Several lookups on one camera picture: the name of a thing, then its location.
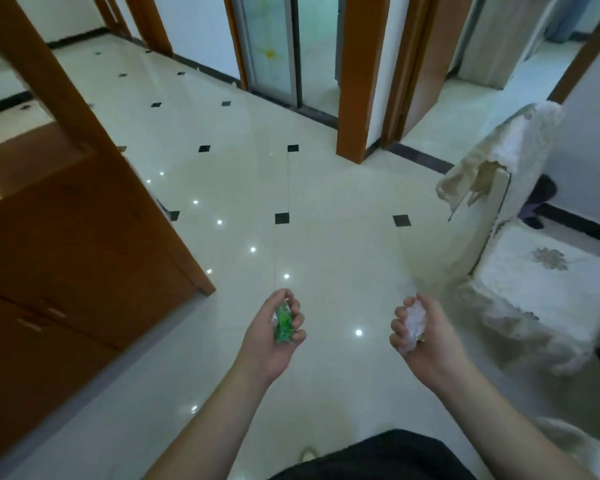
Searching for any person's right hand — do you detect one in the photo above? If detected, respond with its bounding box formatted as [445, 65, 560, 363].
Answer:
[389, 294, 473, 393]

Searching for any person's left hand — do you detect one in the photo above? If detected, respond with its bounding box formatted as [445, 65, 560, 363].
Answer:
[236, 288, 307, 386]

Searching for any green wrapper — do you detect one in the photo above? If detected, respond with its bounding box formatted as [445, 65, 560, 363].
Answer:
[273, 303, 294, 345]

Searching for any white tissue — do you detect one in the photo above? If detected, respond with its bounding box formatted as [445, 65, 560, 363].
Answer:
[398, 296, 429, 353]

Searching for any person's right forearm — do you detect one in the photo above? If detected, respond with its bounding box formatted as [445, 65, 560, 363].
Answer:
[434, 367, 598, 480]

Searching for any person's left forearm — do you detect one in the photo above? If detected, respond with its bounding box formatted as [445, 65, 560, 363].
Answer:
[141, 365, 264, 480]

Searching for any chair with white lace cover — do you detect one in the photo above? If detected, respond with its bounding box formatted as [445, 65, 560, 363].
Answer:
[436, 102, 600, 378]

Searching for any person's black clothing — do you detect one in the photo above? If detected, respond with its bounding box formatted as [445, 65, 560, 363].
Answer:
[269, 429, 478, 480]

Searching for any brown wooden cabinet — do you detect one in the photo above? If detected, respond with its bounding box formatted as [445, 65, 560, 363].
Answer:
[0, 0, 217, 473]

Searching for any brown wooden door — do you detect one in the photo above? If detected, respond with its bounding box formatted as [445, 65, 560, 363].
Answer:
[381, 0, 477, 149]

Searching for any glass sliding door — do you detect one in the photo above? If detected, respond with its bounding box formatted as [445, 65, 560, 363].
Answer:
[231, 0, 348, 129]

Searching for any white appliance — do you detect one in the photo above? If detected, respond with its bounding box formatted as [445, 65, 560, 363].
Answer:
[456, 0, 563, 90]

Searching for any brown wooden door frame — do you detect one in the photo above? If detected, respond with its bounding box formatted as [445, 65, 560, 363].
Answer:
[336, 0, 392, 163]

